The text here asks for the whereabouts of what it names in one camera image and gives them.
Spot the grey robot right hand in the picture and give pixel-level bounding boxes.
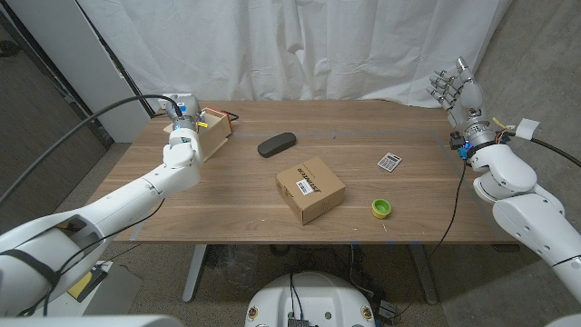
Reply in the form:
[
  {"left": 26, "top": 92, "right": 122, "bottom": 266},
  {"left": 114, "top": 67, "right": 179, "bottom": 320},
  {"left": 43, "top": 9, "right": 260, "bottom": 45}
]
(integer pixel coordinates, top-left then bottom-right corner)
[{"left": 426, "top": 56, "right": 485, "bottom": 128}]

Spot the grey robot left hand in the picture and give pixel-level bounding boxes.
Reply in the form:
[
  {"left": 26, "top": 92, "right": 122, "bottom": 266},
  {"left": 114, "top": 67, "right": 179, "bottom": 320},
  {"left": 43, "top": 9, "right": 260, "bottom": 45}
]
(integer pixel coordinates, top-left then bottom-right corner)
[{"left": 165, "top": 94, "right": 201, "bottom": 120}]

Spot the brown cardboard packing box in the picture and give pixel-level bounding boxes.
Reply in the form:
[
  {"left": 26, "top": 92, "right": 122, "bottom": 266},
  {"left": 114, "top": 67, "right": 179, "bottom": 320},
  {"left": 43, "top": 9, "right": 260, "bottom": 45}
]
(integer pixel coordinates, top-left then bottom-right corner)
[{"left": 274, "top": 155, "right": 347, "bottom": 226}]

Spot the white robot shoulder cover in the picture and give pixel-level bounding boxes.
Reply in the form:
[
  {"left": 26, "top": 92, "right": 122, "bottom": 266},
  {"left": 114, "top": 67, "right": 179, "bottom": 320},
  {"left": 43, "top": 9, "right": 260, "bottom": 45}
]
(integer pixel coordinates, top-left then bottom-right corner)
[
  {"left": 0, "top": 314, "right": 185, "bottom": 327},
  {"left": 544, "top": 315, "right": 581, "bottom": 327}
]

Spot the light wooden drawer box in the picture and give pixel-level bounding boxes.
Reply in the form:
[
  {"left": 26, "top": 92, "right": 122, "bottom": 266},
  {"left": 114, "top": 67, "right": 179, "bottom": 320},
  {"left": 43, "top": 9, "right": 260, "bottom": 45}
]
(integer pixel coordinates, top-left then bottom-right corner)
[{"left": 162, "top": 106, "right": 234, "bottom": 164}]

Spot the white power strip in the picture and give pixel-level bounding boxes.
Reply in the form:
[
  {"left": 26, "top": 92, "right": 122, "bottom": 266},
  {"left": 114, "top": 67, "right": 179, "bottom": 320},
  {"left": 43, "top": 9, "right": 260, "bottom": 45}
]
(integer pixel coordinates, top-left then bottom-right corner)
[{"left": 157, "top": 93, "right": 194, "bottom": 111}]

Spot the white tape tag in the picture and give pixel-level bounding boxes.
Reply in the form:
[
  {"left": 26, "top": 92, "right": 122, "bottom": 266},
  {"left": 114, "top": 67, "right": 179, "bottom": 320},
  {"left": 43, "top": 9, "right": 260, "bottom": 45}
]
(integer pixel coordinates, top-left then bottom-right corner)
[{"left": 515, "top": 117, "right": 541, "bottom": 141}]

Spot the dark grey oval case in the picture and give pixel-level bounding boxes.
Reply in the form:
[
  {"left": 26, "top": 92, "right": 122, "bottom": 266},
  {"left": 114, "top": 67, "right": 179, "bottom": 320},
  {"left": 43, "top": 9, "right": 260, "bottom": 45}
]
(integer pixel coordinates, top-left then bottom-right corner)
[{"left": 257, "top": 132, "right": 298, "bottom": 159}]

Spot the small white calculator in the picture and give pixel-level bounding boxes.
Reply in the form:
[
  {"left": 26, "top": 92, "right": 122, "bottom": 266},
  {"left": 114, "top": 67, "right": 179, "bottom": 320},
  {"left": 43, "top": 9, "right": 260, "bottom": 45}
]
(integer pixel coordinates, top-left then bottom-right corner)
[{"left": 377, "top": 151, "right": 403, "bottom": 173}]

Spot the white curtain backdrop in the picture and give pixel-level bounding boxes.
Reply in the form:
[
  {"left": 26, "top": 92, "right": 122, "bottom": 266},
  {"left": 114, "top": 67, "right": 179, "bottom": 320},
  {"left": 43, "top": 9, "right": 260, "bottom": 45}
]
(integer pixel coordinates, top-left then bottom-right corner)
[{"left": 76, "top": 0, "right": 514, "bottom": 113}]

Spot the white table leg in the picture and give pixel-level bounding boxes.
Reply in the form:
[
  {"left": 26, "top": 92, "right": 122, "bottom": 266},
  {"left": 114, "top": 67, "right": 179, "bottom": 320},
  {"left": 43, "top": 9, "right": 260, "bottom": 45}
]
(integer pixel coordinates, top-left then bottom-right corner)
[{"left": 182, "top": 243, "right": 209, "bottom": 303}]

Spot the grey table leg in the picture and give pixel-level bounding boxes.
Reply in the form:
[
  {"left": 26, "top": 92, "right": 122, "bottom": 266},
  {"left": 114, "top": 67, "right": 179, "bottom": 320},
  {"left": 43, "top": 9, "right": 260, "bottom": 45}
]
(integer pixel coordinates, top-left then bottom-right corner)
[{"left": 409, "top": 243, "right": 440, "bottom": 306}]

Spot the grey floor plate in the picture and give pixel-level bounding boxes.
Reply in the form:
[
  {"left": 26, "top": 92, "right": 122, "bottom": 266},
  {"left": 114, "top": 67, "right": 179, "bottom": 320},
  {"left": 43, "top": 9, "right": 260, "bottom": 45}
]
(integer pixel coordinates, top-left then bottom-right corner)
[{"left": 44, "top": 263, "right": 144, "bottom": 319}]

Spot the yellow black foot pedal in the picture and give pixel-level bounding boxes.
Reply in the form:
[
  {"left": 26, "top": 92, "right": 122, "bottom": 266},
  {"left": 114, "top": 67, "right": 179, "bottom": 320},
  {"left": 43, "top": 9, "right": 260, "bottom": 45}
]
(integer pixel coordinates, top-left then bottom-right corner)
[{"left": 66, "top": 265, "right": 109, "bottom": 304}]

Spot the black power adapter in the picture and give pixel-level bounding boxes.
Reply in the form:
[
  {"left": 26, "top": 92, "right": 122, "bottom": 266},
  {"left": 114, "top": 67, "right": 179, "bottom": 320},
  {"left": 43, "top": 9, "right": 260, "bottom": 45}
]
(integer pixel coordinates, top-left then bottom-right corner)
[{"left": 379, "top": 299, "right": 399, "bottom": 324}]

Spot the white robot torso base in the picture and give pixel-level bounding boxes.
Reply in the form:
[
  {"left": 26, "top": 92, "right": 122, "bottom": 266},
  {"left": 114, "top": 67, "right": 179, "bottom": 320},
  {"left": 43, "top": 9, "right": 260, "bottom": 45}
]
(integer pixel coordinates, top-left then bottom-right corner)
[{"left": 244, "top": 271, "right": 378, "bottom": 327}]

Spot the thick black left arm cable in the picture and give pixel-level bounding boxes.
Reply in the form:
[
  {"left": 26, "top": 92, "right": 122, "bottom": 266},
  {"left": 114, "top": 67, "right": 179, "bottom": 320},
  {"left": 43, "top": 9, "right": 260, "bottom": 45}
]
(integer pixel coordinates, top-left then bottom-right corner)
[{"left": 0, "top": 94, "right": 182, "bottom": 205}]

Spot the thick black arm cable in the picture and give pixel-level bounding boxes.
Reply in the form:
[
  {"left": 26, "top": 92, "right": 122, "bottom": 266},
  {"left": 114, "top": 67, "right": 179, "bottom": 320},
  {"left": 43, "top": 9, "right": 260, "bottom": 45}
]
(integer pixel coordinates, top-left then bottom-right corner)
[
  {"left": 0, "top": 94, "right": 182, "bottom": 205},
  {"left": 507, "top": 131, "right": 581, "bottom": 168}
]

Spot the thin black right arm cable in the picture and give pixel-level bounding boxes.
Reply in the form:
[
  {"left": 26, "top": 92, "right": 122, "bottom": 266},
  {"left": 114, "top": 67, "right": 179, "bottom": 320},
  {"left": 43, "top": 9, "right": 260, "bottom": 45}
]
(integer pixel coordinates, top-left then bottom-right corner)
[{"left": 426, "top": 159, "right": 468, "bottom": 258}]

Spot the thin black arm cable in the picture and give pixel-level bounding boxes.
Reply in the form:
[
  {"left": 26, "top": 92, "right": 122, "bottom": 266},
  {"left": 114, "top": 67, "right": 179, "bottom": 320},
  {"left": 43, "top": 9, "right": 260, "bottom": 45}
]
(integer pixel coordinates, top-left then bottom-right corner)
[
  {"left": 17, "top": 198, "right": 167, "bottom": 317},
  {"left": 426, "top": 159, "right": 468, "bottom": 258}
]

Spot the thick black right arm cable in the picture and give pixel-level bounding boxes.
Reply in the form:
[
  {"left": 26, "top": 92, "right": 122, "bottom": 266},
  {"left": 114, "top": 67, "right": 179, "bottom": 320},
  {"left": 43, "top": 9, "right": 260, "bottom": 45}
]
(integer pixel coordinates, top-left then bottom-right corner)
[{"left": 507, "top": 131, "right": 581, "bottom": 168}]

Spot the white leaning wall panel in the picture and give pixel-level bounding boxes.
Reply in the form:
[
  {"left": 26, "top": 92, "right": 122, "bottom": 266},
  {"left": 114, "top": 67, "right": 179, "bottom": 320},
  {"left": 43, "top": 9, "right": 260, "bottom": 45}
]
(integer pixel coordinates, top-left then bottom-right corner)
[{"left": 6, "top": 0, "right": 153, "bottom": 143}]

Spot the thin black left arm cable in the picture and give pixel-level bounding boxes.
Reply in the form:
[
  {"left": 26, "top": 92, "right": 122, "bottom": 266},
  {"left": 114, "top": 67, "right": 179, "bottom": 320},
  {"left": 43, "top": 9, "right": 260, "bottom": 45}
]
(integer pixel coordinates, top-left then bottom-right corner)
[{"left": 17, "top": 198, "right": 167, "bottom": 317}]

